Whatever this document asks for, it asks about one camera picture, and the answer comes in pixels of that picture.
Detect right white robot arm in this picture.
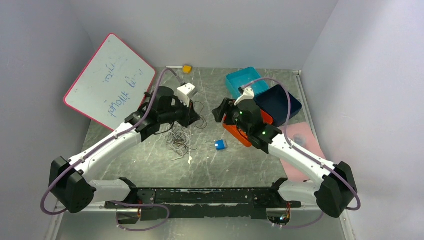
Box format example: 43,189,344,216
212,98,361,218

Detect purple cable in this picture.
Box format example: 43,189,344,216
40,67,185,233
239,77,362,230

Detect black cable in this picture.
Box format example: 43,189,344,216
190,100,209,130

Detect pink-framed whiteboard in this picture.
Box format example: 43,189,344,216
63,33,156,130

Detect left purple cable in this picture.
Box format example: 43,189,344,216
40,67,185,233

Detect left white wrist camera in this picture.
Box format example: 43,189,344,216
176,83,198,107

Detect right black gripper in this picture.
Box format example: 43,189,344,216
212,97,252,136

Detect pink mat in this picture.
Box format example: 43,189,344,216
278,121,329,184

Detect teal plastic box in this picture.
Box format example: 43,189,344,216
225,67,270,99

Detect white marker pen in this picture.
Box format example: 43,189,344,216
166,65,184,70

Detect navy plastic box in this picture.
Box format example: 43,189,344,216
254,85,289,127

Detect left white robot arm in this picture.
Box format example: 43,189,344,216
47,83,201,214

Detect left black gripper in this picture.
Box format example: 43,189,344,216
159,95,201,128

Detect orange plastic box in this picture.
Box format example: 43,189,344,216
222,110,273,148

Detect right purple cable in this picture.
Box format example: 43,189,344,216
239,77,362,230

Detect yellow small block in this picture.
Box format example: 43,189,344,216
181,65,193,74

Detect blue white small block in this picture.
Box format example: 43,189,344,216
214,139,228,151

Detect cable bundle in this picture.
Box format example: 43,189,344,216
163,127,200,162

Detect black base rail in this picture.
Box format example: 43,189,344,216
104,187,302,224

